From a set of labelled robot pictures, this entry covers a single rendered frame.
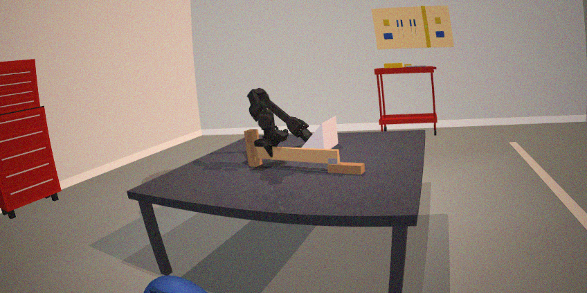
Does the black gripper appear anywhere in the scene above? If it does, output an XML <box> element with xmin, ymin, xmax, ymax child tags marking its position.
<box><xmin>254</xmin><ymin>124</ymin><xmax>281</xmax><ymax>158</ymax></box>

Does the long wooden rail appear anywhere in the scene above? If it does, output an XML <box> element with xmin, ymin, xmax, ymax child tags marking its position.
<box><xmin>257</xmin><ymin>147</ymin><xmax>340</xmax><ymax>164</ymax></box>

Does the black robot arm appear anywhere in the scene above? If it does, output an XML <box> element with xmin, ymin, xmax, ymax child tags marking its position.
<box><xmin>247</xmin><ymin>88</ymin><xmax>312</xmax><ymax>142</ymax></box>

